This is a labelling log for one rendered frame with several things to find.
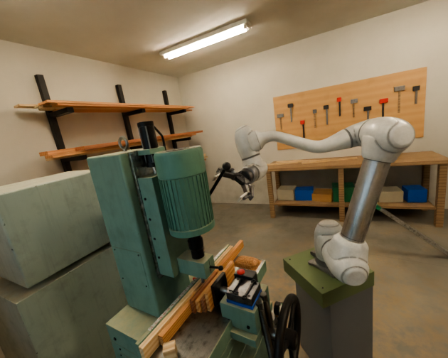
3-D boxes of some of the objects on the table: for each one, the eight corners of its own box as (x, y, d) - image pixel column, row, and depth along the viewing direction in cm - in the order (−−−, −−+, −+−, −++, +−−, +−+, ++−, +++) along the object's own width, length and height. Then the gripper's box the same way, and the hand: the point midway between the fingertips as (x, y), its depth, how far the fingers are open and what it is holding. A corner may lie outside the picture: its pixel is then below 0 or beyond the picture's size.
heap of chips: (255, 270, 101) (254, 266, 100) (232, 266, 107) (231, 261, 107) (262, 260, 108) (261, 255, 107) (239, 256, 114) (238, 251, 114)
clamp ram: (231, 312, 80) (227, 290, 78) (214, 306, 84) (210, 285, 82) (241, 294, 87) (238, 275, 85) (225, 290, 91) (222, 270, 89)
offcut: (177, 349, 69) (174, 339, 68) (177, 359, 66) (175, 348, 65) (165, 353, 69) (163, 343, 68) (165, 363, 66) (162, 352, 65)
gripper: (262, 197, 106) (244, 215, 88) (224, 166, 112) (200, 177, 94) (271, 186, 102) (254, 202, 84) (230, 154, 108) (207, 163, 90)
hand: (227, 188), depth 90 cm, fingers open, 13 cm apart
